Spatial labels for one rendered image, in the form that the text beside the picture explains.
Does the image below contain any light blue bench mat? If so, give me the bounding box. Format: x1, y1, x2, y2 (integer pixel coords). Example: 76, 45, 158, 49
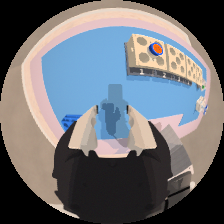
41, 26, 207, 140

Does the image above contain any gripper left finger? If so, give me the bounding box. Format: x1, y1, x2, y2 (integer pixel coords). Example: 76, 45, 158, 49
52, 105, 98, 179

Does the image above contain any beige sloped desk with green button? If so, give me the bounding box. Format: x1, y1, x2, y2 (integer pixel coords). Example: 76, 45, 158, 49
196, 77, 206, 91

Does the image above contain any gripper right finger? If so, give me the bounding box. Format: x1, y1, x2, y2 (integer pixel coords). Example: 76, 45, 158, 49
127, 105, 173, 179

